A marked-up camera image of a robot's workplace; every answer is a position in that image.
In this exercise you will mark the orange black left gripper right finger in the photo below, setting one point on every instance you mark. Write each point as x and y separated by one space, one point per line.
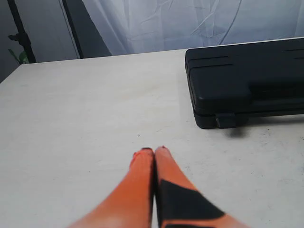
179 203

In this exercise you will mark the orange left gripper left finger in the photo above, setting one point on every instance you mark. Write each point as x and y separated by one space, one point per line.
130 204

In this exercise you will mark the black plastic tool case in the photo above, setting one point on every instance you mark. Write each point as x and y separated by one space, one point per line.
229 84

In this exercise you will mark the white backdrop curtain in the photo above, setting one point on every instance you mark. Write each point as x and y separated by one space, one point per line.
139 26

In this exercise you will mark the green plant leaves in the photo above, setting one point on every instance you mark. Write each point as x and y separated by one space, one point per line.
21 58

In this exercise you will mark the black light stand pole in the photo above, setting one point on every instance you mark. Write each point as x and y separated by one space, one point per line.
21 37

